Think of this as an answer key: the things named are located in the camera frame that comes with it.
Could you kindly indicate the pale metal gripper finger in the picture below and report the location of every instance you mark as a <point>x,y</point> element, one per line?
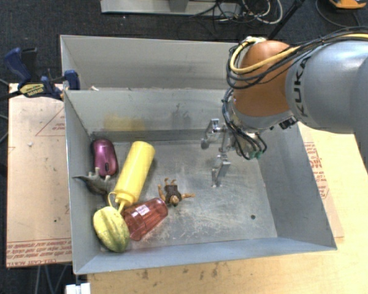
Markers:
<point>220,171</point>
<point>213,128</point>

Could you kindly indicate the grey metal bin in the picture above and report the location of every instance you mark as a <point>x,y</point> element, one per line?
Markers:
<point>202,219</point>

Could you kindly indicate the brown toy figure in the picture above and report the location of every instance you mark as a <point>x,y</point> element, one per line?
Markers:
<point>172,193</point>

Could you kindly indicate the yellow squeeze bottle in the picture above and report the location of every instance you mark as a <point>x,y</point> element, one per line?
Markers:
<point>135,170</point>

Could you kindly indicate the red clear plastic cup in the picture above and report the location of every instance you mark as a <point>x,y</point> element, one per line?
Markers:
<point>144,217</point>

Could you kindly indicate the purple computer mouse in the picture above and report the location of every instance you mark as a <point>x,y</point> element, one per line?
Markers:
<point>104,156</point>

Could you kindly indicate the yellow-green toy starfruit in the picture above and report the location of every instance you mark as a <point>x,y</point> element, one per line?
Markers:
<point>111,230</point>

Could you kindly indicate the grey toy animal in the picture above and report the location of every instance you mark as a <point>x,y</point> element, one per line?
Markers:
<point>95,184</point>

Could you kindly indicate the brown cardboard board, red print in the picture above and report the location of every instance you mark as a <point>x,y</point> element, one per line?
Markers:
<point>33,164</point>

